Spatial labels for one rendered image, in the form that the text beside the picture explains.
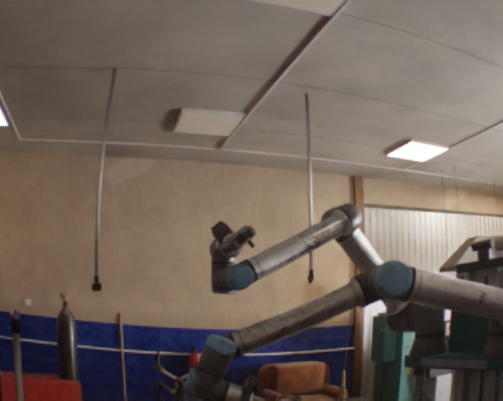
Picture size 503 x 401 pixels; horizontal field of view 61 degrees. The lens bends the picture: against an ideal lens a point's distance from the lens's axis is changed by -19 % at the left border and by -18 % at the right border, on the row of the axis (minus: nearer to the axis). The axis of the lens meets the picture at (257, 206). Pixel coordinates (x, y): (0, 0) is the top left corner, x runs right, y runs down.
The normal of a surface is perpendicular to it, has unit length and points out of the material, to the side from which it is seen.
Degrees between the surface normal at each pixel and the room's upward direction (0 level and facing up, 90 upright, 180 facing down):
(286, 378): 91
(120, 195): 90
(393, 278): 88
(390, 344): 90
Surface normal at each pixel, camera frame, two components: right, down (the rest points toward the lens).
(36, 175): 0.29, -0.18
